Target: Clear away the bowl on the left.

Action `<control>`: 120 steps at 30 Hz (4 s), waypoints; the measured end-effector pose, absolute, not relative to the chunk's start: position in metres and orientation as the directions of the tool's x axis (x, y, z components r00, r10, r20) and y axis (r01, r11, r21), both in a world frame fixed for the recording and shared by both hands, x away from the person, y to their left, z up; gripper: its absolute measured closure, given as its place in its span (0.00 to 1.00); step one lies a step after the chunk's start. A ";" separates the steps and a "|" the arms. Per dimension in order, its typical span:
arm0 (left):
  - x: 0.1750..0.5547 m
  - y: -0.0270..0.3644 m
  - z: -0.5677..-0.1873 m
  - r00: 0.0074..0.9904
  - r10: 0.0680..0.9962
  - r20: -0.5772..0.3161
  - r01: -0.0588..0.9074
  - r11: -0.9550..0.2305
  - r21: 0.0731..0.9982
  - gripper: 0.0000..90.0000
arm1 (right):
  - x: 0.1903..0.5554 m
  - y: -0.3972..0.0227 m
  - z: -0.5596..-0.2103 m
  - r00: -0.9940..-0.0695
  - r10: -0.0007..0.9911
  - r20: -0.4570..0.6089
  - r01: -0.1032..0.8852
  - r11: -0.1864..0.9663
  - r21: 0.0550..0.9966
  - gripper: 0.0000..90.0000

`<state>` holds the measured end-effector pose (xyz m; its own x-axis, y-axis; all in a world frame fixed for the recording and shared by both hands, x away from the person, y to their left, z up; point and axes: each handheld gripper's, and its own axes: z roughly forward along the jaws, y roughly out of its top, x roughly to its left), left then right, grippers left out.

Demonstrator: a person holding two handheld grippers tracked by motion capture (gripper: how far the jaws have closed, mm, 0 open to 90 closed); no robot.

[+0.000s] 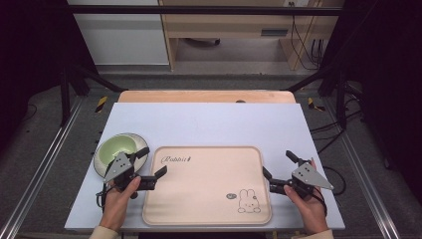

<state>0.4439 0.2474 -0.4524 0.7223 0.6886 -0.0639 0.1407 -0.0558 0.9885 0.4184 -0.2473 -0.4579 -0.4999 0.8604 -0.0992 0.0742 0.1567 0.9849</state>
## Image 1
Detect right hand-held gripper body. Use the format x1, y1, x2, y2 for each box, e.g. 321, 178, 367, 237
269, 158, 335, 200

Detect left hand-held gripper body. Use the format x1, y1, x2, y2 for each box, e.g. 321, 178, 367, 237
103, 151, 157, 193

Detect person's right hand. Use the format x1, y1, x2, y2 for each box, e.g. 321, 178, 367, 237
283, 158, 330, 235

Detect person's left hand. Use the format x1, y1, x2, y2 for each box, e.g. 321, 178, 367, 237
99, 175, 142, 231

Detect green bowl with white rim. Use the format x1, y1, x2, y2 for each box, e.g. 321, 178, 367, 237
93, 132, 150, 179

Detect beige tray with rabbit print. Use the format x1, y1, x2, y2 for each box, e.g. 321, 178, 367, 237
141, 145, 273, 227

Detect yellow black tape marker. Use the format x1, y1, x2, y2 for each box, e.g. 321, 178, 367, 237
95, 96, 109, 114
307, 97, 326, 113

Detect black metal stand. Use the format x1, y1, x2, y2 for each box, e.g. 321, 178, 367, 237
284, 62, 350, 131
59, 62, 129, 127

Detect white cabinet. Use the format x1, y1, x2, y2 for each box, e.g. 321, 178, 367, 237
67, 0, 170, 67

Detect dark curtain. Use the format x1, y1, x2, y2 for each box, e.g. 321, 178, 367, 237
0, 0, 100, 157
319, 0, 422, 203

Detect wooden desk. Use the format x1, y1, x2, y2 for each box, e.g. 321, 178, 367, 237
158, 0, 344, 72

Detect right hand-held gripper black cable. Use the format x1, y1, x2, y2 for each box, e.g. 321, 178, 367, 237
312, 164, 347, 217

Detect hand-held gripper black cable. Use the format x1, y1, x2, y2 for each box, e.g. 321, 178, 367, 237
312, 164, 347, 217
95, 182, 115, 213

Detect left hand-held gripper black cable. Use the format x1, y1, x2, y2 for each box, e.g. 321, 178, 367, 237
95, 182, 115, 213

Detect black floor cables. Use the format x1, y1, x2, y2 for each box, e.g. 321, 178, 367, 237
310, 84, 366, 155

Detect aluminium floor rail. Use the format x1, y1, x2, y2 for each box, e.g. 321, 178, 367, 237
0, 95, 85, 239
321, 97, 402, 239

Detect thin black floor cable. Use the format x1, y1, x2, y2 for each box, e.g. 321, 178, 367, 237
20, 103, 38, 123

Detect hanging black cables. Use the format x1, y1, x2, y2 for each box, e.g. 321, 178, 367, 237
288, 1, 325, 72

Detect black horizontal frame bar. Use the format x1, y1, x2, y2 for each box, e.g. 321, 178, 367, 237
68, 4, 343, 16

